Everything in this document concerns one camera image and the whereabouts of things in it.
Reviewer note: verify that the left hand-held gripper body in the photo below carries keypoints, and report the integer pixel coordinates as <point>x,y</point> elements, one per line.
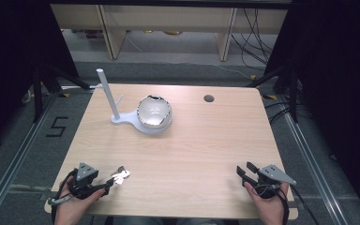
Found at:
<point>83,175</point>

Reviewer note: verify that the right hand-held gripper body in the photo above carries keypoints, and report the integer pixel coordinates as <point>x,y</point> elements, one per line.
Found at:
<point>270,180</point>

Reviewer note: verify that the silver bunch of keys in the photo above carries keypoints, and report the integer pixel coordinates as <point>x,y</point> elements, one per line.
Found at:
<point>120,176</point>

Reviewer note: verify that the person's right hand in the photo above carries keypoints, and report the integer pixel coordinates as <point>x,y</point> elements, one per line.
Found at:
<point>269,208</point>

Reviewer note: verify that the person's left hand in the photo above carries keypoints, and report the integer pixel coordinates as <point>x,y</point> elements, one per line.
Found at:
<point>72,210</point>

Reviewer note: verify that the white stand with pole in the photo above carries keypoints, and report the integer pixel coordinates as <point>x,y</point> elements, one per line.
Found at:
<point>123,118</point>

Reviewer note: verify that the shiny metal bowl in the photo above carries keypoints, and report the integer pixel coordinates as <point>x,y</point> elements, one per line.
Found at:
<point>154,111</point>

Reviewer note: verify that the black metal stand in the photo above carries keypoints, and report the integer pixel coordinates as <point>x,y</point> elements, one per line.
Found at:
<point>289,84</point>
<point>43,84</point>

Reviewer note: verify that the dark curtain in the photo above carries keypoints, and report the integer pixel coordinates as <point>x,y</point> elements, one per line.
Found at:
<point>337,78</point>
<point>15,62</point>

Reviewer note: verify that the light wooden shelf unit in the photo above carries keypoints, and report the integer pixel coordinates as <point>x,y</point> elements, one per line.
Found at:
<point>168,18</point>

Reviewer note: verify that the aluminium floor rail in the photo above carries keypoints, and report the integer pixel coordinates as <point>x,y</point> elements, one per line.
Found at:
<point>312,168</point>
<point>12,162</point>

